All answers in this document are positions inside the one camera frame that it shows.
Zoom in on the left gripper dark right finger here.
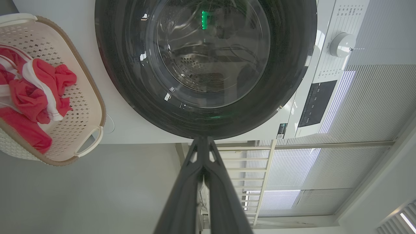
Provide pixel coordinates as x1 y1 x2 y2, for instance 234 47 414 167
204 136 254 234

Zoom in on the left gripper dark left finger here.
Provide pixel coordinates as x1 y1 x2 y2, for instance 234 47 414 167
153 136 205 234

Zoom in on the plain red garment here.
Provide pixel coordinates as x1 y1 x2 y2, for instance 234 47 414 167
0 107 53 155

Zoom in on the red garment with white trim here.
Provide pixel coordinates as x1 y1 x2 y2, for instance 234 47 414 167
0 44 78 124

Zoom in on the white front-load washing machine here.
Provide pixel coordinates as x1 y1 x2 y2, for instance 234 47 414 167
13 0 371 145

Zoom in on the cream perforated laundry basket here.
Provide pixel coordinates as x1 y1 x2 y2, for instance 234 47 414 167
0 13 107 167

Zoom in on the black washer display panel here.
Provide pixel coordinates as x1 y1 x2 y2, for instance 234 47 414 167
298 80 338 128

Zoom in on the white round washer dial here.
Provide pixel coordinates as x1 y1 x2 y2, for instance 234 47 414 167
329 32 357 58

